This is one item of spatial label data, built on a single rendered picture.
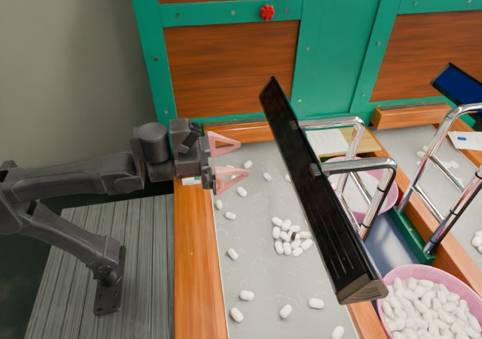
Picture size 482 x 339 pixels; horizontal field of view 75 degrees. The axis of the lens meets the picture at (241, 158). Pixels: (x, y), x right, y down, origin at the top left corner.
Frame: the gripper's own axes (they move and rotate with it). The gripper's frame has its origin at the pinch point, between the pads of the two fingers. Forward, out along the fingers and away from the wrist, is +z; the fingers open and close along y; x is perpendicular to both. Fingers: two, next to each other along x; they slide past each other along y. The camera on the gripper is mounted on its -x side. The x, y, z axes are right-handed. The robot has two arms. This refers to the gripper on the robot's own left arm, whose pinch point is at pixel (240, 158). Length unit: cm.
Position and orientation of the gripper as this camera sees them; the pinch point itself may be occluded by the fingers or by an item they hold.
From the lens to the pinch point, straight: 69.0
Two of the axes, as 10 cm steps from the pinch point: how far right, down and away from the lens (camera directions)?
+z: 9.8, -1.2, 1.5
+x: -0.1, 7.5, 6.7
